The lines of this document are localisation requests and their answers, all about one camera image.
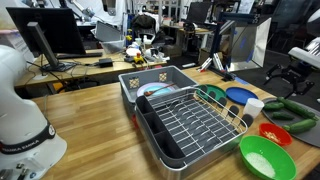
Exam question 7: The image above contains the white bowl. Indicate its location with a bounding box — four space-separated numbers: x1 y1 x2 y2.
125 47 142 58

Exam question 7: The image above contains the black keyboard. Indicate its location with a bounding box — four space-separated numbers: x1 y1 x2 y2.
55 51 104 61

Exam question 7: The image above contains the green plate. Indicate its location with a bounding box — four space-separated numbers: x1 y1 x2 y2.
195 83 228 103

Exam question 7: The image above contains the white board panel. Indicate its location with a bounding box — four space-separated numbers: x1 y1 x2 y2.
229 16 273 73

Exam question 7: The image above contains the large green bowl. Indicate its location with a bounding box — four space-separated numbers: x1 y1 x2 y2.
238 134 298 180

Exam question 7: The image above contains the blue tape piece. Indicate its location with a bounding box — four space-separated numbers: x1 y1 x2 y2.
234 76 252 86

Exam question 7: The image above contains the metal wire dish rack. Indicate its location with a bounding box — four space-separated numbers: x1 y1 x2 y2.
145 86 250 159

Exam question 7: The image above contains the dark monitor screen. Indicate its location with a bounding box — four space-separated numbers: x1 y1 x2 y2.
185 1 213 25

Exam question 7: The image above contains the brown wooden spoon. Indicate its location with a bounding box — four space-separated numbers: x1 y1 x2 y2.
143 82 177 98

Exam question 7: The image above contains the grey round tray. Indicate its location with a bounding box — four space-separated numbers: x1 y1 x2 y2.
260 96 320 149

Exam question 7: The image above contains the black power brick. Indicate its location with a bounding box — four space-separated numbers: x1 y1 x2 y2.
98 57 115 68

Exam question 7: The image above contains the grey plastic bin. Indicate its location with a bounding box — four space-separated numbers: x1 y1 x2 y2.
117 65 200 116

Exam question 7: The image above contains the dark backpack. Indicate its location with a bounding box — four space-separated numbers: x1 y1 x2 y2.
130 13 158 36

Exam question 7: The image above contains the small orange bowl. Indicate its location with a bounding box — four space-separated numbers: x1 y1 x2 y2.
258 122 294 147

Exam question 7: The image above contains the light blue plate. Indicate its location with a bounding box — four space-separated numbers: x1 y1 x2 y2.
143 85 169 97

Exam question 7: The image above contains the wooden office desk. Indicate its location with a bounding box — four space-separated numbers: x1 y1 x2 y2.
14 49 168 89

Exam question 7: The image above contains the black computer monitor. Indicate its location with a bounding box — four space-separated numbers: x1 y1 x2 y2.
5 7 87 73

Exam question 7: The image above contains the white rice pile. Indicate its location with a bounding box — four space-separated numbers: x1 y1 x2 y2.
245 151 277 179

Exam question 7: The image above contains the grey remote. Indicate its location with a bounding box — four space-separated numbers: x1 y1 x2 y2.
181 62 198 69

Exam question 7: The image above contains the black white headset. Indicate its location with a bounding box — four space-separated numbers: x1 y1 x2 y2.
145 47 163 63

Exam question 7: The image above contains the grey dish drainer tray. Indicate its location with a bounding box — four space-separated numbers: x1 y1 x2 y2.
134 84 251 180

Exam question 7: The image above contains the peanuts pile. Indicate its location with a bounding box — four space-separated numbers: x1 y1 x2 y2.
265 131 282 143

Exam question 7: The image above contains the lilac plate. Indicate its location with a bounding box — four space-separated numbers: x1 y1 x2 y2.
136 81 177 98

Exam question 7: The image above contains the white plastic mug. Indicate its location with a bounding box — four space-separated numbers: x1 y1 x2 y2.
242 97 266 120

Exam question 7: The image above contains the short green zucchini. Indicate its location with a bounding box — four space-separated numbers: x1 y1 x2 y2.
262 101 286 113

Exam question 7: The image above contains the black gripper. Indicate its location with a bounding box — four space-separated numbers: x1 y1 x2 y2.
264 63 316 98

